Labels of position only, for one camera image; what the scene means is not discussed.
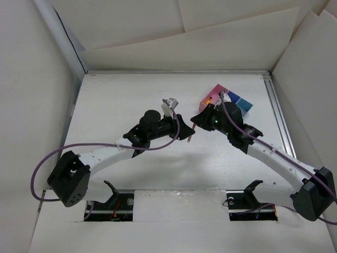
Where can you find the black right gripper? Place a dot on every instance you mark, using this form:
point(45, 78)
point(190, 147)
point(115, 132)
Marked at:
point(202, 119)

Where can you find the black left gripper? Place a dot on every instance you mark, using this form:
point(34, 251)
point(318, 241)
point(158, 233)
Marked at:
point(185, 131)

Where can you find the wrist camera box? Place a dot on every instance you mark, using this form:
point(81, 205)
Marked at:
point(168, 106)
point(225, 97)

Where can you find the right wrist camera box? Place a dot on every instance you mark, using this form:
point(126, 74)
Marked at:
point(225, 97)

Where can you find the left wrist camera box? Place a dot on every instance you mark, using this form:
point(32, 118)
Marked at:
point(168, 106)

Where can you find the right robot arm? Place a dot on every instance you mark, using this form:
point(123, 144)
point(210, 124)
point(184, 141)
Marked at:
point(312, 190)

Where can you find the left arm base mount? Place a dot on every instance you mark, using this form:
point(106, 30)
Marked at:
point(118, 208)

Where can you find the aluminium rail right edge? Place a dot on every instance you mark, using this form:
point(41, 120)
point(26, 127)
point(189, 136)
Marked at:
point(278, 114)

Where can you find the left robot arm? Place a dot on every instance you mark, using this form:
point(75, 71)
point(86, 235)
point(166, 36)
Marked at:
point(71, 178)

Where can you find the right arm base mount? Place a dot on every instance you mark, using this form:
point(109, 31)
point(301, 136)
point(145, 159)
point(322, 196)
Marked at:
point(244, 206)

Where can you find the pink blue three-compartment organizer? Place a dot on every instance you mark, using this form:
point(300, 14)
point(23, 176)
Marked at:
point(241, 103)

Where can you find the yellow black utility knife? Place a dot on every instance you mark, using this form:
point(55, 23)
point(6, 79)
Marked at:
point(208, 100)

